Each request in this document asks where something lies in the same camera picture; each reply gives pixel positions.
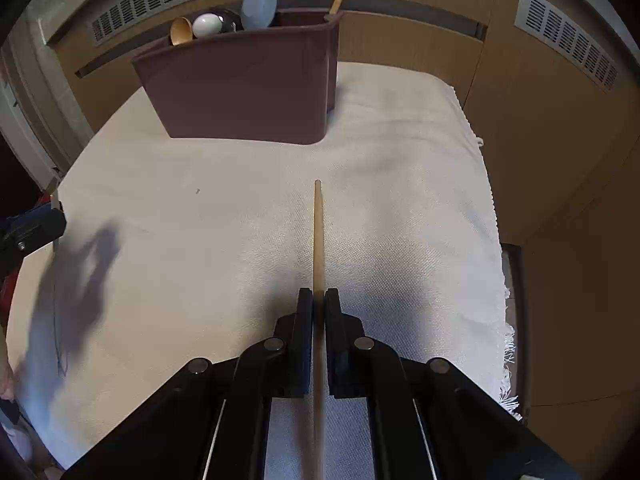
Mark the wooden cabinet front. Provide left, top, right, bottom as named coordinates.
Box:
left=10, top=0, right=640, bottom=480

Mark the maroon plastic utensil holder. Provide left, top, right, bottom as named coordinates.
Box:
left=131, top=7, right=345, bottom=147

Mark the short grey vent grille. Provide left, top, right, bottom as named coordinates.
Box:
left=515, top=0, right=620, bottom=92

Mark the blue-grey plastic spoon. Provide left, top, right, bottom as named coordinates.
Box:
left=241, top=0, right=278, bottom=30

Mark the dark ball-handled spoon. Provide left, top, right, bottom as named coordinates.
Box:
left=215, top=8, right=244, bottom=32

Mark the white ball-handled spoon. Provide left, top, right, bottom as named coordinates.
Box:
left=192, top=13, right=222, bottom=39

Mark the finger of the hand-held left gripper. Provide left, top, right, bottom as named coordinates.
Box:
left=0, top=205, right=67, bottom=273

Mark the brown wooden spoon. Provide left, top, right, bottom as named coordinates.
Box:
left=170, top=16, right=197, bottom=47

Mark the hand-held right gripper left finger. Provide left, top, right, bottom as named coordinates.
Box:
left=62, top=287, right=315, bottom=480

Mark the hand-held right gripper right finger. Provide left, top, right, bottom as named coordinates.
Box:
left=324, top=287, right=583, bottom=480

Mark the white woven table cloth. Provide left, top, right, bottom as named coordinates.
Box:
left=2, top=60, right=516, bottom=480

